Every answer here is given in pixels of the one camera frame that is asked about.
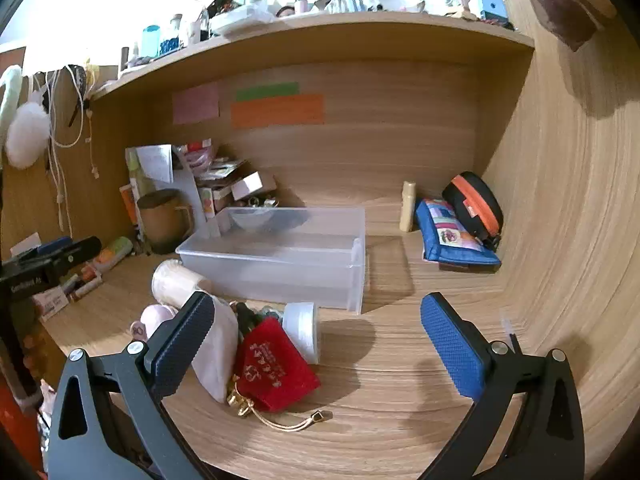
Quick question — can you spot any stack of books and papers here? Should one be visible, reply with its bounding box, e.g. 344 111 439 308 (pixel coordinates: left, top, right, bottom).
175 139 247 220

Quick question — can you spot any green sticky note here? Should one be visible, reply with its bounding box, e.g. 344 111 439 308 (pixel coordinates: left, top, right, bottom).
235 81 299 102

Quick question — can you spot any bowl of trinkets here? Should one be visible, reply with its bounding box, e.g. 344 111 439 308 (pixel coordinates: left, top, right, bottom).
246 195 279 208

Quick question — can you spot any wooden upper shelf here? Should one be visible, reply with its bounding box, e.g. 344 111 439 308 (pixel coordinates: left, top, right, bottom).
92 12 535 102

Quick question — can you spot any orange sticky note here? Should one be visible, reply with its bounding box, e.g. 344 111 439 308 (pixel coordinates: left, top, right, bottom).
231 94 324 129

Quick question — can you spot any white fluffy pompom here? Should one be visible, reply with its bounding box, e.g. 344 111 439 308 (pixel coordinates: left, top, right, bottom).
6 102 50 170

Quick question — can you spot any white drawstring cloth bag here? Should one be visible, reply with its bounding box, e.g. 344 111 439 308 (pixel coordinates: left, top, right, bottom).
192 297 239 403

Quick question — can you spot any orange green tube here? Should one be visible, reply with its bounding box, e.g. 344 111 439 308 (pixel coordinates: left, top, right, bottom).
92 236 134 274

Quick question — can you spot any dark green spray bottle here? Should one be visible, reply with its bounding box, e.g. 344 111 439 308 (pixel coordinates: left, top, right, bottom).
231 301 283 340

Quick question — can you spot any translucent cylindrical cup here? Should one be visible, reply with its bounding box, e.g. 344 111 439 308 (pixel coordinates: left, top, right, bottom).
151 259 213 309

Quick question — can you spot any white document stand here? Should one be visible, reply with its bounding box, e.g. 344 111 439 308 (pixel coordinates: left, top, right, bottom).
125 144 207 234

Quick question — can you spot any small pink white box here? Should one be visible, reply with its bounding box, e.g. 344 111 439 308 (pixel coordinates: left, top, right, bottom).
231 171 277 200

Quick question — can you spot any white round jar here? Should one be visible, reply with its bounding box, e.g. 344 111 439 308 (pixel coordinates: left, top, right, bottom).
281 302 320 365

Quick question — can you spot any clear plastic storage bin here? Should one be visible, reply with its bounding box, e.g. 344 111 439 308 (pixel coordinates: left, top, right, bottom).
176 207 367 314

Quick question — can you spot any blue patchwork pouch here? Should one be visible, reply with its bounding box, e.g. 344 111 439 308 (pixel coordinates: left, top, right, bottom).
416 198 501 266

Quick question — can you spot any clear plastic bowl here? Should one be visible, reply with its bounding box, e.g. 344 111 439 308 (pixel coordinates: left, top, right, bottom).
228 207 276 232

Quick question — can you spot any pink sticky note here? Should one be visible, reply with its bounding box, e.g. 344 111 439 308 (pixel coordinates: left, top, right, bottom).
171 81 219 125

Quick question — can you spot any beige lotion tube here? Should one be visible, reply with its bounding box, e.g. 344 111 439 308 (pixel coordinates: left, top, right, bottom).
399 181 416 233

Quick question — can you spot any black orange zipper case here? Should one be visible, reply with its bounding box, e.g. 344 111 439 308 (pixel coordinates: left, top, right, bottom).
442 171 504 250

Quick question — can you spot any red velvet drawstring pouch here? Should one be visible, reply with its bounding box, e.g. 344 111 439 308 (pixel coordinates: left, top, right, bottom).
234 318 320 413

